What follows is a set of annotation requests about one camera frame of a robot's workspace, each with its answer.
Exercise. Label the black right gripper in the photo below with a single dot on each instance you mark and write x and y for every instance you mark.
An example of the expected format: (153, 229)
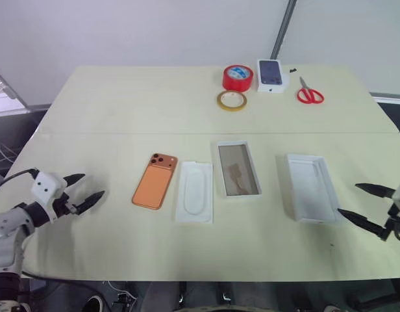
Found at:
(394, 222)

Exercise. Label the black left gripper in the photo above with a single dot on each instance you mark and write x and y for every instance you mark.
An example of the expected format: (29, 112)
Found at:
(62, 206)

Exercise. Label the orange smartphone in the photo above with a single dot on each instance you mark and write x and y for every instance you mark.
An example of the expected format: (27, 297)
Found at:
(153, 185)

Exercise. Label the white phone box lid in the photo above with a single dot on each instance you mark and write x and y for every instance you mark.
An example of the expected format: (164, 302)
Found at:
(312, 188)

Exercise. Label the white box base brown inside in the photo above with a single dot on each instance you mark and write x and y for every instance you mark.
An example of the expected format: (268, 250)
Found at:
(239, 172)

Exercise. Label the white box purple phone print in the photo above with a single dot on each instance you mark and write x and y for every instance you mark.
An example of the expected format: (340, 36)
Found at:
(269, 73)

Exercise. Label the white moulded insert tray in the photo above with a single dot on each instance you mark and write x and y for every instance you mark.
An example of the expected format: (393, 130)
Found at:
(193, 195)

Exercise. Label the white baseboard strip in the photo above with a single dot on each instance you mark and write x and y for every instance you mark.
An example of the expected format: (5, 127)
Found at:
(390, 98)

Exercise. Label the black round shape white rim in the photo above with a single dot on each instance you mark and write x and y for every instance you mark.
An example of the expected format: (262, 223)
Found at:
(91, 304)

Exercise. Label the yellow tape roll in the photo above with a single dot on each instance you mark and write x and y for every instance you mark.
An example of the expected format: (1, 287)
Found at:
(219, 101)

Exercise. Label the red tape roll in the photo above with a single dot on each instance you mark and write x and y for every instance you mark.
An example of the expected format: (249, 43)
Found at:
(229, 83)

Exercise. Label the grey metal pole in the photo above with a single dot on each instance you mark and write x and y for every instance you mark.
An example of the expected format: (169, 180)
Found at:
(282, 32)

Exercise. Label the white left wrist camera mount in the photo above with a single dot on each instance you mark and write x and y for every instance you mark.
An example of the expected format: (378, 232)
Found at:
(45, 187)

